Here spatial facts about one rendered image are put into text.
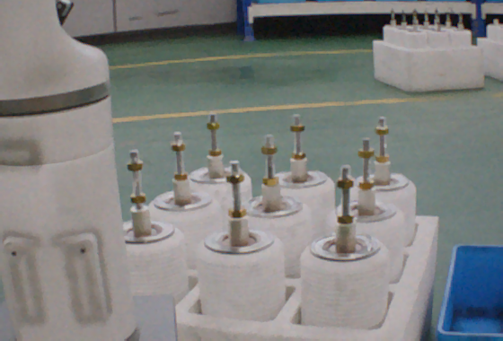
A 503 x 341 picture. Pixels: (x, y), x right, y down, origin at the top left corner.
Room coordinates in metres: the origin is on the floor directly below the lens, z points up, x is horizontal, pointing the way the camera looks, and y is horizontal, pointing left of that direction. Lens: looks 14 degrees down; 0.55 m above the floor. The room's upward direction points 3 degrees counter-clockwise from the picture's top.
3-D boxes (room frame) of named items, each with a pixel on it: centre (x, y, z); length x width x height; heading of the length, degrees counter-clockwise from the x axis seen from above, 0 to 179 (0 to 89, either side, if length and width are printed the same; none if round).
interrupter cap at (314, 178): (0.99, -0.07, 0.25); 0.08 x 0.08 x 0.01
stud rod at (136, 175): (0.81, 0.13, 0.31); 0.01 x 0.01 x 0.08; 60
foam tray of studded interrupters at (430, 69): (3.21, -0.82, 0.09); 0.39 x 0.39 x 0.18; 13
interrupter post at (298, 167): (0.99, -0.07, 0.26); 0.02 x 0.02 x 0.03
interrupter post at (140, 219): (0.81, 0.13, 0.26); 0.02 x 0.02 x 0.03
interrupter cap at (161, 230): (0.81, 0.13, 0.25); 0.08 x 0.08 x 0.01
